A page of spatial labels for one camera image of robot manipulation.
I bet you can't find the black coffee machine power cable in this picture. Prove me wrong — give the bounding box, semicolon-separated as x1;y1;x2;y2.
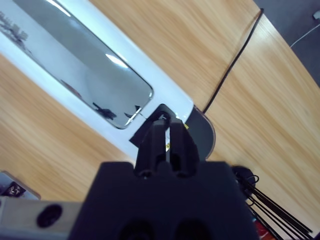
201;8;265;114

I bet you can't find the red coffee capsule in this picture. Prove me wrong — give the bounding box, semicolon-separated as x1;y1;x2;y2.
254;219;274;240

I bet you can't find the white capsule coffee machine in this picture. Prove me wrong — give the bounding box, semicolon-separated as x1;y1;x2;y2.
0;0;196;162

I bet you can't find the clear water tank dark lid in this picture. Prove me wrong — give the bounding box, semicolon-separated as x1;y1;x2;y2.
184;106;217;161

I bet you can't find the dark camera mount post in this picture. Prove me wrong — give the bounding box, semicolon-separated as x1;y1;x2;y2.
0;181;27;199

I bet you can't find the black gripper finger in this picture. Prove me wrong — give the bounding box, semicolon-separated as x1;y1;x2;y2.
133;119;168;178
169;118;201;178

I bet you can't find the black capsule holder with rods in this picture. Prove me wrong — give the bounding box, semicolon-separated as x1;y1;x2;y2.
231;165;314;240

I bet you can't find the white cable on floor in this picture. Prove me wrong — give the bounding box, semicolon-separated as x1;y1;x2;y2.
289;23;320;49

